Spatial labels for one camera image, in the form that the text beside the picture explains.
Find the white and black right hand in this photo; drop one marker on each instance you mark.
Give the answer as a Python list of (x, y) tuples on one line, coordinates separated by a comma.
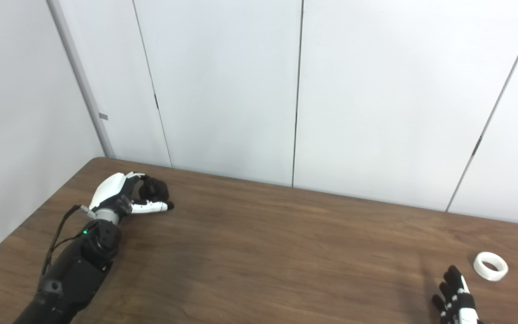
[(457, 301)]

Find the white and black left hand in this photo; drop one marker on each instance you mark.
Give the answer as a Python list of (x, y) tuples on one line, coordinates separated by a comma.
[(110, 189)]

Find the round black part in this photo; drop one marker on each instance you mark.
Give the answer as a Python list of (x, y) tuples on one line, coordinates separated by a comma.
[(154, 189)]

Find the small grey wall label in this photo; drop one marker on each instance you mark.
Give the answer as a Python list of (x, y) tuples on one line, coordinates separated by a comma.
[(103, 116)]

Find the grey wall post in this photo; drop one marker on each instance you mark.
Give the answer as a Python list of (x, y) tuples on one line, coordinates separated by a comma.
[(81, 76)]

